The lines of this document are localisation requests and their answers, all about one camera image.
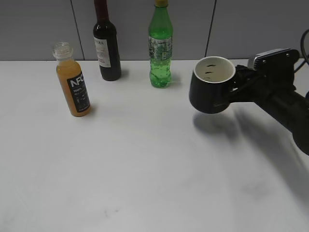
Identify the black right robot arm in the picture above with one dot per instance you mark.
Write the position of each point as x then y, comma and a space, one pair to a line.
294, 118

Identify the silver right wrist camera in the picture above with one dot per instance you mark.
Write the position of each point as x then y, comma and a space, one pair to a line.
273, 57

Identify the green plastic soda bottle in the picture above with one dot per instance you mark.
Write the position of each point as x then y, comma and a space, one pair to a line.
160, 45

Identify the black mug white interior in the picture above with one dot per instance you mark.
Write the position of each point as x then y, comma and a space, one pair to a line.
211, 82

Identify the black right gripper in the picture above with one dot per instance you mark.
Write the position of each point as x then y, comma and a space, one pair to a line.
279, 78

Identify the dark red wine bottle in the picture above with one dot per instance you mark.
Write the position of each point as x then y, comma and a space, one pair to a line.
105, 37

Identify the NFC orange juice bottle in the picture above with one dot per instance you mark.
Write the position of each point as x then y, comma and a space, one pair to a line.
71, 79

